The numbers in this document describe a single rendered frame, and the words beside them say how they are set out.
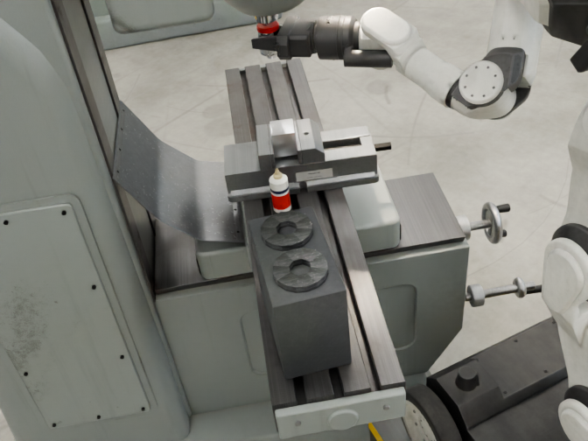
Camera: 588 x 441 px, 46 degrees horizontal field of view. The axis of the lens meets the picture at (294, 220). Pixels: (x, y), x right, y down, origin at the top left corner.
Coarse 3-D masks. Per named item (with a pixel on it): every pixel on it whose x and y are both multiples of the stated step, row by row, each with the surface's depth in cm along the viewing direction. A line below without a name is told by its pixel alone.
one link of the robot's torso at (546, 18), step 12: (528, 0) 102; (540, 0) 97; (552, 0) 94; (564, 0) 93; (576, 0) 92; (528, 12) 106; (540, 12) 100; (552, 12) 98; (564, 12) 96; (576, 12) 95; (552, 24) 102; (564, 24) 100; (576, 24) 99; (552, 36) 106; (564, 36) 104; (576, 36) 103
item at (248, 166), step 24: (240, 144) 162; (264, 144) 154; (336, 144) 160; (360, 144) 159; (240, 168) 155; (264, 168) 153; (288, 168) 154; (312, 168) 154; (336, 168) 156; (360, 168) 156; (240, 192) 156; (264, 192) 156
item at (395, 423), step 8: (368, 424) 170; (376, 424) 167; (384, 424) 167; (392, 424) 166; (400, 424) 166; (376, 432) 166; (384, 432) 165; (392, 432) 165; (400, 432) 165; (376, 440) 169; (384, 440) 164; (392, 440) 163; (400, 440) 163; (408, 440) 163
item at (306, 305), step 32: (256, 224) 121; (288, 224) 120; (256, 256) 119; (288, 256) 112; (320, 256) 112; (288, 288) 108; (320, 288) 108; (288, 320) 109; (320, 320) 110; (288, 352) 114; (320, 352) 115
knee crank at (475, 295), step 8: (520, 280) 182; (472, 288) 182; (480, 288) 182; (496, 288) 184; (504, 288) 183; (512, 288) 183; (520, 288) 182; (528, 288) 183; (536, 288) 185; (472, 296) 181; (480, 296) 181; (488, 296) 183; (496, 296) 184; (520, 296) 183; (472, 304) 183; (480, 304) 182
